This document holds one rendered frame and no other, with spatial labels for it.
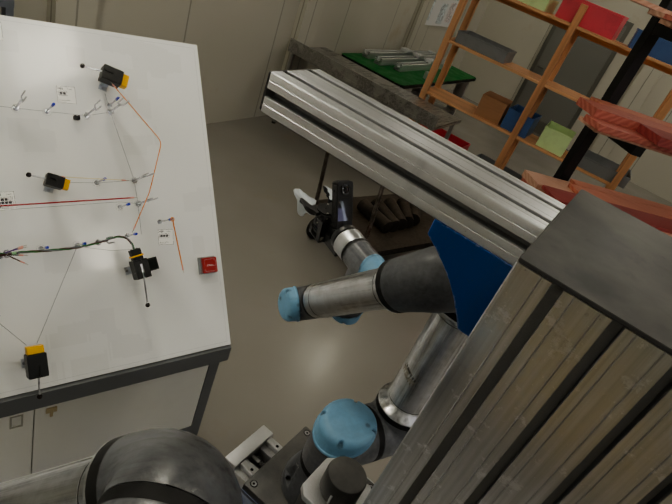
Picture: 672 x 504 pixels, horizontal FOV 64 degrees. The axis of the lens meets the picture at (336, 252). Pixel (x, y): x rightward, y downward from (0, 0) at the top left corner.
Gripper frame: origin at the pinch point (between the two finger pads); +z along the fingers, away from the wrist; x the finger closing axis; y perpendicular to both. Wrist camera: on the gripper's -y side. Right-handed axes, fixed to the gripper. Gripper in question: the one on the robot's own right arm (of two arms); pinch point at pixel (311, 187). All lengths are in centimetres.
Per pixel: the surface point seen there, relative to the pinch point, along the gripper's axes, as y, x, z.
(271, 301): 168, 64, 121
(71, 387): 65, -60, 6
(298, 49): 99, 198, 394
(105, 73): -6, -40, 57
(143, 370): 68, -40, 9
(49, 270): 38, -61, 27
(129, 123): 9, -33, 57
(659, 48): 11, 449, 187
